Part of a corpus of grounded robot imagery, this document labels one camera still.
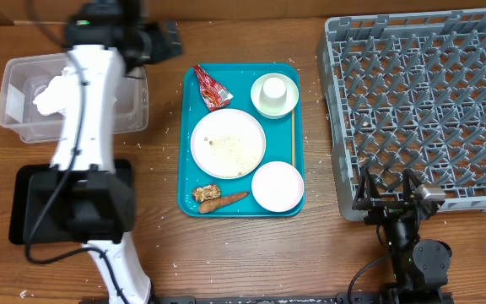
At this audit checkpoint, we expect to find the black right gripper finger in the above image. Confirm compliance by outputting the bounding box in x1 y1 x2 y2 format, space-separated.
354 167 381 203
402 168 422 202

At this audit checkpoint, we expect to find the red snack wrapper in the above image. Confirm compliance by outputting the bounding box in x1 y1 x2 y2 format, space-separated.
193 64 233 111

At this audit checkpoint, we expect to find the white napkin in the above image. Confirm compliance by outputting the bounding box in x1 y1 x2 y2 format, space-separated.
33 67 73 116

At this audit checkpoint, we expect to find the brown food chunk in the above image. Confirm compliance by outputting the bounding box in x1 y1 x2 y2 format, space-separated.
192 184 221 204

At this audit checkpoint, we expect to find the orange carrot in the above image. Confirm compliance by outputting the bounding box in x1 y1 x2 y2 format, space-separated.
198 192 249 214

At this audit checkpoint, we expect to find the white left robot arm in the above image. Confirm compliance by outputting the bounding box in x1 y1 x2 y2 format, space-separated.
23 0 181 303

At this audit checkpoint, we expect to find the grey dishwasher rack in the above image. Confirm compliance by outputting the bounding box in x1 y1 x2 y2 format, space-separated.
316 8 486 221

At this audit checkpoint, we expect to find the small white bowl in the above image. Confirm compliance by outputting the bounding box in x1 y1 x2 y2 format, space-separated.
251 161 304 213

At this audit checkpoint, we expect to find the teal plastic tray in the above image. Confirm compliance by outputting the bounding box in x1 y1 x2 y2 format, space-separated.
177 62 305 218

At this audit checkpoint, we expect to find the wooden chopstick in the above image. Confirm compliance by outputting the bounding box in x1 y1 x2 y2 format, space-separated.
291 109 296 167

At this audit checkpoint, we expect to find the pale green bowl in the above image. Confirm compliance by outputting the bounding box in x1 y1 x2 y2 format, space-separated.
251 73 300 119

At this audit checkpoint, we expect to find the white upturned cup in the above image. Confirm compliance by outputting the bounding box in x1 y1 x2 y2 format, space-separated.
260 77 287 106

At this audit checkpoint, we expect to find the large white plate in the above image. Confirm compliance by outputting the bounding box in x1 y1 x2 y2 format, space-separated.
190 109 267 179

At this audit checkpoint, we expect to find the clear plastic bin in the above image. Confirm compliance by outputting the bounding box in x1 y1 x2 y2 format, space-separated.
0 53 149 144

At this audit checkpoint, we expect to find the black tray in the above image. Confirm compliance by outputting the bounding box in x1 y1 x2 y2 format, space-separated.
8 159 133 245

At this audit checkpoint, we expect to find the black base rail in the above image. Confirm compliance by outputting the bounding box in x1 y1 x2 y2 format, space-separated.
78 291 454 304

